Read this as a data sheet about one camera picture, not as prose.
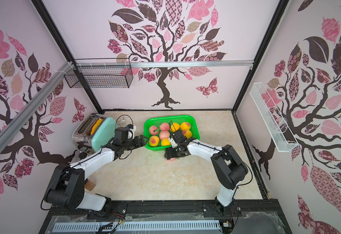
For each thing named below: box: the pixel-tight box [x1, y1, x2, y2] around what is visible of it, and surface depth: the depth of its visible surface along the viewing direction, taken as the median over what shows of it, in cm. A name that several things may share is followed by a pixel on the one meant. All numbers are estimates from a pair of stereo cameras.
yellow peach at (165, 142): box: [161, 137, 171, 146], surface depth 95 cm
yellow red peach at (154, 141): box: [149, 135, 160, 147], surface depth 96 cm
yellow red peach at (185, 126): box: [179, 121, 191, 131], surface depth 105 cm
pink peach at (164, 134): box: [159, 130, 171, 140], surface depth 100 cm
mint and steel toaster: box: [71, 113, 117, 159], surface depth 89 cm
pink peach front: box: [149, 125, 159, 136], surface depth 102 cm
